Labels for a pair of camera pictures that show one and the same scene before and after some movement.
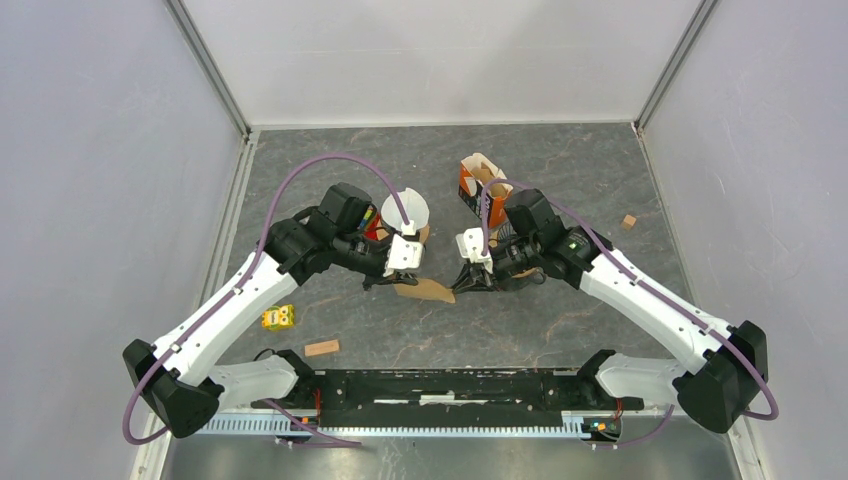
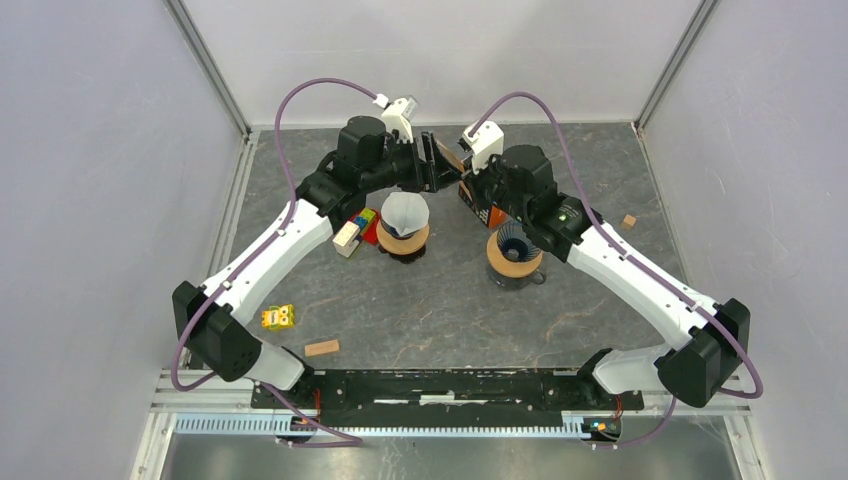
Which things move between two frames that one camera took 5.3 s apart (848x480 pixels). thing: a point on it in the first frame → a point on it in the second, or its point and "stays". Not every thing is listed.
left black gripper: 396,278 → 426,176
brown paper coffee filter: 427,289 → 455,160
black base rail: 527,397 stays
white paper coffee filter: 414,205 stays
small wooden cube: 628,221 stays
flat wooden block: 321,348 stays
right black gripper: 478,279 → 477,179
